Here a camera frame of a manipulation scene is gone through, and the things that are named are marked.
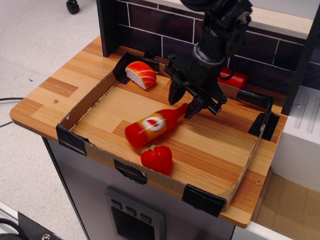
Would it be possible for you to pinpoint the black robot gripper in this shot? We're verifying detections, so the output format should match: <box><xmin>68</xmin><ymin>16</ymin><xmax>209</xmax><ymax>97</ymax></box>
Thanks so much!
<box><xmin>164</xmin><ymin>43</ymin><xmax>228</xmax><ymax>119</ymax></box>

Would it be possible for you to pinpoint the red hot sauce bottle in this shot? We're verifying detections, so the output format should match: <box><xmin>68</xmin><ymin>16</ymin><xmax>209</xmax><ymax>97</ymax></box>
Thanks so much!
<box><xmin>125</xmin><ymin>103</ymin><xmax>188</xmax><ymax>148</ymax></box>

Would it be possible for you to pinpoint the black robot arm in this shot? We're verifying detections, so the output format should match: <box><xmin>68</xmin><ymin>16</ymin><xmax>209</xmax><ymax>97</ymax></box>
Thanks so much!
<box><xmin>164</xmin><ymin>0</ymin><xmax>253</xmax><ymax>119</ymax></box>

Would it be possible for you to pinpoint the red ketchup bottle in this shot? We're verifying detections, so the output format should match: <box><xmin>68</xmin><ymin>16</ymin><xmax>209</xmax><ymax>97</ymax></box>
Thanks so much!
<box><xmin>217</xmin><ymin>67</ymin><xmax>248</xmax><ymax>90</ymax></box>

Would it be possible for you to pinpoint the cardboard fence with black tape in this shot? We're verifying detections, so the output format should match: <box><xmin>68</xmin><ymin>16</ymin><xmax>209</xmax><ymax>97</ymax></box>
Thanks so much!
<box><xmin>56</xmin><ymin>52</ymin><xmax>279</xmax><ymax>216</ymax></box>

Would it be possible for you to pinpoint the salmon sushi toy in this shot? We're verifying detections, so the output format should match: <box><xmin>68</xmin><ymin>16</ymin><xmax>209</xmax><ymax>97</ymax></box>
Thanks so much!
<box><xmin>125</xmin><ymin>61</ymin><xmax>157</xmax><ymax>90</ymax></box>

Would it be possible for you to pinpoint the red toy strawberry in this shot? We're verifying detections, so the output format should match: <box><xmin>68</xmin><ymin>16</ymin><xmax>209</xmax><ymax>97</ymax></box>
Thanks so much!
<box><xmin>140</xmin><ymin>145</ymin><xmax>173</xmax><ymax>176</ymax></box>

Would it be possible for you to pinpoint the white side cabinet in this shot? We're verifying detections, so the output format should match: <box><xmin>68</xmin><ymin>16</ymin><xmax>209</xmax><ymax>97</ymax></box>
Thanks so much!
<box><xmin>271</xmin><ymin>86</ymin><xmax>320</xmax><ymax>191</ymax></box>

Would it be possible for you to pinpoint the grey control panel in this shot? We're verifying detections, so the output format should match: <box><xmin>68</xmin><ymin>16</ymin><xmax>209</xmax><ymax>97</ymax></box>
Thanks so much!
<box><xmin>104</xmin><ymin>187</ymin><xmax>166</xmax><ymax>240</ymax></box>

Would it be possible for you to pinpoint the black caster wheel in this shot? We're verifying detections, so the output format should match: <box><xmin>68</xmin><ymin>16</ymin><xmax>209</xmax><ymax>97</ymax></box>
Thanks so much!
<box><xmin>66</xmin><ymin>0</ymin><xmax>80</xmax><ymax>15</ymax></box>

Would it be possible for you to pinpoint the black cable on floor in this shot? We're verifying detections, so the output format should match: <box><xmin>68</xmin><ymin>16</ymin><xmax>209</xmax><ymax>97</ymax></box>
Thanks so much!
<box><xmin>0</xmin><ymin>97</ymin><xmax>25</xmax><ymax>128</ymax></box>

